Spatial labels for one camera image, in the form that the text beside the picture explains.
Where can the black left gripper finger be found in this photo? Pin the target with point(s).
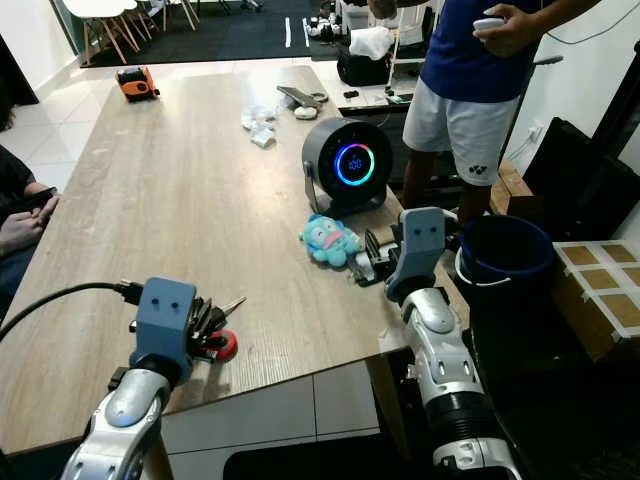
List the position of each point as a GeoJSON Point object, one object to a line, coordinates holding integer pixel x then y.
{"type": "Point", "coordinates": [217, 311]}
{"type": "Point", "coordinates": [216, 330]}

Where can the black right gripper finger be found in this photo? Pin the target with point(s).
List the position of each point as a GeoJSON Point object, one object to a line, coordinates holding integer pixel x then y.
{"type": "Point", "coordinates": [372, 245]}
{"type": "Point", "coordinates": [380, 272]}

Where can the white handheld controller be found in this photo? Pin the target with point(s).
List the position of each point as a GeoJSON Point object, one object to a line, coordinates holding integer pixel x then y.
{"type": "Point", "coordinates": [489, 23]}

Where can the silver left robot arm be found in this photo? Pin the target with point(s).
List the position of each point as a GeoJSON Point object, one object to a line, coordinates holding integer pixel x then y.
{"type": "Point", "coordinates": [135, 415]}

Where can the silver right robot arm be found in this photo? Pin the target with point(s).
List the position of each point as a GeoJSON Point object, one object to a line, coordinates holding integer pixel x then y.
{"type": "Point", "coordinates": [450, 350]}

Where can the small black white tray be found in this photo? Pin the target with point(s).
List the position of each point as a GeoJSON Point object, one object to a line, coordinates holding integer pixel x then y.
{"type": "Point", "coordinates": [363, 266]}

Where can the blue plush toy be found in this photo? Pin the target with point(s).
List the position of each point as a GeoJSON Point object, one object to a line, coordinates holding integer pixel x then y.
{"type": "Point", "coordinates": [328, 242]}

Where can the blue bucket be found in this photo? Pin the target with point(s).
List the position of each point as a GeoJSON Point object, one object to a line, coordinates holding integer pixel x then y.
{"type": "Point", "coordinates": [505, 255]}

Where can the wooden table leg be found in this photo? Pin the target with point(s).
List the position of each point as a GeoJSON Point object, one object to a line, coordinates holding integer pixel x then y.
{"type": "Point", "coordinates": [388, 405]}

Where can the small white oval object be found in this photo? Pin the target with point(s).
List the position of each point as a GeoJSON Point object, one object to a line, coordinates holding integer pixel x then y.
{"type": "Point", "coordinates": [306, 113]}

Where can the crumpled white wrappers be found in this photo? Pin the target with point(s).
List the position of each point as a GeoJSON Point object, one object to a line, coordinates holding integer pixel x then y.
{"type": "Point", "coordinates": [260, 127]}

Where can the black bag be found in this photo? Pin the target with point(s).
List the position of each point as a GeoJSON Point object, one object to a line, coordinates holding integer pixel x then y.
{"type": "Point", "coordinates": [363, 68]}

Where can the seated person in black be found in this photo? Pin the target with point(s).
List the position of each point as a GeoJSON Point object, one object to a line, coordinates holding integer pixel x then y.
{"type": "Point", "coordinates": [22, 230]}

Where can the white cloth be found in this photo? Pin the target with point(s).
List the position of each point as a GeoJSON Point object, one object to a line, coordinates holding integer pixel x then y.
{"type": "Point", "coordinates": [371, 42]}

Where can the person in blue shirt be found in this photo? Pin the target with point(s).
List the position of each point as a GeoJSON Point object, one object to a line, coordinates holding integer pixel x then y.
{"type": "Point", "coordinates": [465, 60]}

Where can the large black case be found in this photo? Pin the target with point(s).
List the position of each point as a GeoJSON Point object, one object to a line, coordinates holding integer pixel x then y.
{"type": "Point", "coordinates": [585, 180]}

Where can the white grid shelf cork panels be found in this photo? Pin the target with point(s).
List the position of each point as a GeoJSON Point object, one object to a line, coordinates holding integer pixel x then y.
{"type": "Point", "coordinates": [605, 290]}

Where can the orange black tape measure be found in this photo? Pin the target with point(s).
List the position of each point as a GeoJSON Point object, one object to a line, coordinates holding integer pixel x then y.
{"type": "Point", "coordinates": [136, 84]}

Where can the white chair wooden legs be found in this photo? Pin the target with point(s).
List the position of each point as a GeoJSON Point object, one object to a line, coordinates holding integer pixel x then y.
{"type": "Point", "coordinates": [105, 12]}

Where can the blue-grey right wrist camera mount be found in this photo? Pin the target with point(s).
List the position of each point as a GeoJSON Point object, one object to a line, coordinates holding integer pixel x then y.
{"type": "Point", "coordinates": [420, 245]}

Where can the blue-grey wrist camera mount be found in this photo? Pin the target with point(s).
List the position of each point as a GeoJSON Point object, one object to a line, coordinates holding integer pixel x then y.
{"type": "Point", "coordinates": [165, 320]}
{"type": "Point", "coordinates": [420, 245]}

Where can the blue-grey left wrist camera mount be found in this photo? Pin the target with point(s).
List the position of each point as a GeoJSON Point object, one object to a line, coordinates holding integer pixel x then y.
{"type": "Point", "coordinates": [165, 320]}

